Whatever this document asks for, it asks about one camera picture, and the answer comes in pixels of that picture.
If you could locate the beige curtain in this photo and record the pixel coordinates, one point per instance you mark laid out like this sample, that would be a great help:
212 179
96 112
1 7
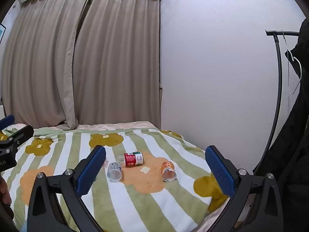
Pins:
120 60
41 65

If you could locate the clear cup red label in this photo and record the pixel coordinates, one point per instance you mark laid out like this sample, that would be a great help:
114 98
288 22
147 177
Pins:
132 159

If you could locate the person's left hand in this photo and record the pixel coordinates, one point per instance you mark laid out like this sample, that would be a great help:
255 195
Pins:
4 189

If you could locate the clear cup blue white label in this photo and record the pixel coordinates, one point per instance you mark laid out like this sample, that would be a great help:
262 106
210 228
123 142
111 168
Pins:
114 172

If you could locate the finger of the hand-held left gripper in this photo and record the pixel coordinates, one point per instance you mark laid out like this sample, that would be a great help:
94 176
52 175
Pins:
23 134
7 121

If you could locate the clear cup orange label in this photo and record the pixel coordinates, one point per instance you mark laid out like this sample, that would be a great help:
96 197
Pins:
168 171

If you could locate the black clothes rack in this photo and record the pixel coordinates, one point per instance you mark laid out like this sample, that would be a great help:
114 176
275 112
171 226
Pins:
278 77

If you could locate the green striped floral blanket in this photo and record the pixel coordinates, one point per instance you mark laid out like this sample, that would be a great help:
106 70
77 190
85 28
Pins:
144 198

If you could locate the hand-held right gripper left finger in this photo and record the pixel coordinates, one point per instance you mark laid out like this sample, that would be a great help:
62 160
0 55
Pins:
90 171

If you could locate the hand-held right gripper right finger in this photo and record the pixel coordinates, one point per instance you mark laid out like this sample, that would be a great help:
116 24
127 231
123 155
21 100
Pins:
221 171

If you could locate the framed wall picture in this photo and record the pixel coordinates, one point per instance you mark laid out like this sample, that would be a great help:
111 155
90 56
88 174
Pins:
2 33

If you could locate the black hanging garment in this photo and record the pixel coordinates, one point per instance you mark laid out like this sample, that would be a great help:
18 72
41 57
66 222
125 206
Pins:
297 162

